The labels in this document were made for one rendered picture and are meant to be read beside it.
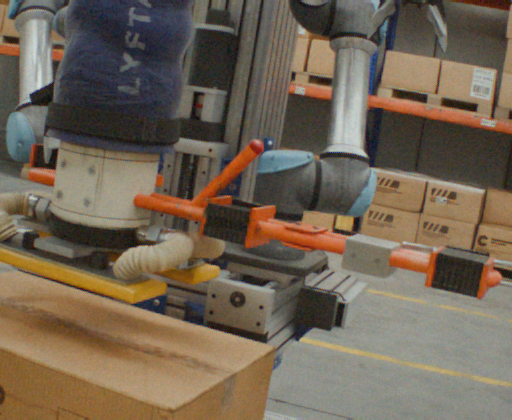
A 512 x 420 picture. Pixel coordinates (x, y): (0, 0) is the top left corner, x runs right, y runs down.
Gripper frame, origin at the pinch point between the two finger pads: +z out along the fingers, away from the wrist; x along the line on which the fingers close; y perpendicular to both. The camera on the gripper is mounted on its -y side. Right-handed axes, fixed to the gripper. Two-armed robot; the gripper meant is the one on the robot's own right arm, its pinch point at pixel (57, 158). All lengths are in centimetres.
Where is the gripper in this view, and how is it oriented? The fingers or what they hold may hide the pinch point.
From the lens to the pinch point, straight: 174.4
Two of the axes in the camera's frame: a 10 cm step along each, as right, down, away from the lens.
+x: 3.9, -0.6, 9.2
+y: 9.1, 2.0, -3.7
